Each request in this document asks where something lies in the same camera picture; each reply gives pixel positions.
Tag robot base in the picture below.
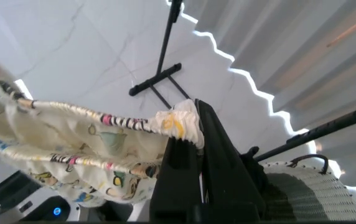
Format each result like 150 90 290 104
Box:
0 161 135 222

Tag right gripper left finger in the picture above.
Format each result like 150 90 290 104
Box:
149 136 203 223

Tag white laundry basket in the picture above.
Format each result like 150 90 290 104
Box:
240 146 356 222

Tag cream printed garment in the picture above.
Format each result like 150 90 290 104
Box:
0 52 205 208

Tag white curtain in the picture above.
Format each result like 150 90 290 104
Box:
180 0 356 215

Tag black clothes rack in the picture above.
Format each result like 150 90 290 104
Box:
129 0 356 162

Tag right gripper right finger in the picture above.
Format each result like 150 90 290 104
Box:
195 98 266 223

